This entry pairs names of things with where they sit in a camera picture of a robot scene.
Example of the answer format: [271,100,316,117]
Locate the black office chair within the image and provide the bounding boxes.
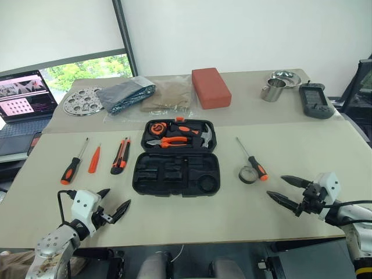
[339,59,372,137]

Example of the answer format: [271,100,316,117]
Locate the perforated round metal plate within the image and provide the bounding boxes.
[62,86,105,117]

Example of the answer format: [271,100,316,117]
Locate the black orange utility knife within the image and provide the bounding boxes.
[110,137,131,175]

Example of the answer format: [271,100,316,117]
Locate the claw hammer orange black handle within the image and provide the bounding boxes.
[171,121,215,151]

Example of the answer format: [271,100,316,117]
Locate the dark window frame post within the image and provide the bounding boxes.
[112,0,139,78]

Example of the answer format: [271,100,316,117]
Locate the thin white cable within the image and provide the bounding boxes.
[173,244,184,264]

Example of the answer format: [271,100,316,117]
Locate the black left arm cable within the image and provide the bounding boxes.
[57,189,77,228]

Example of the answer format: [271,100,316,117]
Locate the orange black tape measure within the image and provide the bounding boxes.
[148,121,169,137]

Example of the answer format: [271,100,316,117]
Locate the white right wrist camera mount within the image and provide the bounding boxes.
[312,171,341,221]

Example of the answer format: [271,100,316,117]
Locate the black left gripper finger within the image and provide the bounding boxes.
[110,199,132,224]
[96,188,112,201]

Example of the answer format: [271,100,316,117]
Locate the dark cloth in plastic bag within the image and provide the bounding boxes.
[95,76,156,116]

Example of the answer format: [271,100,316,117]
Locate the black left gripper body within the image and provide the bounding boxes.
[91,205,114,232]

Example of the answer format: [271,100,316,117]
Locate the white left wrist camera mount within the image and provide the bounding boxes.
[70,190,103,238]

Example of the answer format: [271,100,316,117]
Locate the black tool case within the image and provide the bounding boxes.
[132,116,221,198]

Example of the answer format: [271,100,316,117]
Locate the black red smartphone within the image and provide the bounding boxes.
[27,131,43,156]

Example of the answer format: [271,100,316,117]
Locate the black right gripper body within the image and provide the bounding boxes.
[294,182,326,218]

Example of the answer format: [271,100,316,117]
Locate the grey rounded shape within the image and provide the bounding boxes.
[136,251,175,279]

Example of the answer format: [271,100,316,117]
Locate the stainless steel cup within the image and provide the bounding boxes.
[260,77,287,102]

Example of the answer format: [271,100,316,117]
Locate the black orange handled screwdriver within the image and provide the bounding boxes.
[235,137,269,182]
[60,137,90,185]

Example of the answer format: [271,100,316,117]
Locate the grey tape roll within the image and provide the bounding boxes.
[238,165,259,184]

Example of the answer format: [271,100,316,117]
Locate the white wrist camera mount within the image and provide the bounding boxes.
[70,190,103,238]
[312,171,341,221]

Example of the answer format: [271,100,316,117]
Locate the dark handheld controller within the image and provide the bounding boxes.
[299,80,334,119]

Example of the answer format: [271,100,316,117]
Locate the open laptop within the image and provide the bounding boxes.
[0,69,59,156]

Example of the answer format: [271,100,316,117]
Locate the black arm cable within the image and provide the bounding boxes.
[322,199,372,209]
[57,189,77,228]

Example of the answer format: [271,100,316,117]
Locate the orange handled pliers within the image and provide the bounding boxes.
[146,135,189,149]

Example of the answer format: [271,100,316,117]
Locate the brown fabric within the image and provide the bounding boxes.
[0,250,90,277]

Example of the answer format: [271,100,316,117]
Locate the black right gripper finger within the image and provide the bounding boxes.
[266,190,303,215]
[281,175,314,190]

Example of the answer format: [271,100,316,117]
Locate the small orange screwdriver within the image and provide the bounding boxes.
[88,142,102,174]

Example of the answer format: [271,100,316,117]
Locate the red brick block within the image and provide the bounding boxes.
[191,67,233,110]

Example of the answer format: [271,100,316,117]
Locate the stainless steel bowl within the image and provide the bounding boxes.
[267,69,302,88]

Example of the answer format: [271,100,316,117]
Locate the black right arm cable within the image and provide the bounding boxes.
[322,199,372,209]

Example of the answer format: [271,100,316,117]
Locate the beige cloth in plastic bag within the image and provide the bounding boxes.
[139,74,194,113]

